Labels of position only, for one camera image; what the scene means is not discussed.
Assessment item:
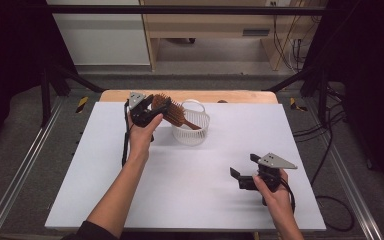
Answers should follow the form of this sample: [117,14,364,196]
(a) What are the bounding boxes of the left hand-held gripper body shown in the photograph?
[127,91,168,129]

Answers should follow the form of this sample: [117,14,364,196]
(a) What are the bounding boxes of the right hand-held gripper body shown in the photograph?
[238,152,299,207]

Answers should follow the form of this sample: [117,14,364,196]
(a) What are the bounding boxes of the brown wooden hairbrush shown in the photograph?
[151,93,202,131]

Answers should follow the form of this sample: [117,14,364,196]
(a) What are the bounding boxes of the white plastic basket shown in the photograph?
[171,98,211,147]

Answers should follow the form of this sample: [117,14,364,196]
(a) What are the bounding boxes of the person's left hand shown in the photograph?
[127,112,165,162]

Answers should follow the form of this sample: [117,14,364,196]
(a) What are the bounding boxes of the person's right hand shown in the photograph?
[252,169,295,218]

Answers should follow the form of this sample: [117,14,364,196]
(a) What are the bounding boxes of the wooden table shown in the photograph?
[99,89,279,105]

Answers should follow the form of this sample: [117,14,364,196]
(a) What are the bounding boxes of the white cabinet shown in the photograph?
[46,0,152,66]

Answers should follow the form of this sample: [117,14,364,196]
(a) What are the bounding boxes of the light wooden desk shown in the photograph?
[139,0,328,72]

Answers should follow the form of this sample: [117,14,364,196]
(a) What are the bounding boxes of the grey rectangular plate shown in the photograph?
[242,28,271,37]

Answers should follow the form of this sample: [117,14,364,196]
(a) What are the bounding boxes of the person's dark sleeve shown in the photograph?
[61,219,120,240]

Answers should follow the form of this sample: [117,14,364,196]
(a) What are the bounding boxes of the black curtain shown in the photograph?
[303,0,384,201]
[0,0,78,158]

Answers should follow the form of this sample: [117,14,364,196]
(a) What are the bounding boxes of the bundle of black floor cables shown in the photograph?
[293,83,348,188]

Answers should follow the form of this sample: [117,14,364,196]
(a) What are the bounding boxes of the aluminium rail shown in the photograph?
[0,96,66,240]
[304,99,384,240]

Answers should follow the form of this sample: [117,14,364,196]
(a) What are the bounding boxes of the black frame strut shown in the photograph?
[266,64,330,128]
[39,63,106,128]

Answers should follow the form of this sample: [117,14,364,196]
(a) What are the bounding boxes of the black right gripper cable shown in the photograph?
[278,178,356,233]

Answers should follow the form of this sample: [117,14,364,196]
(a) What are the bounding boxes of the black horizontal frame bar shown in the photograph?
[46,4,328,16]

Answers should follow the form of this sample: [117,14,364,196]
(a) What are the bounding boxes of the hanging desk cables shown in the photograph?
[270,1,307,73]

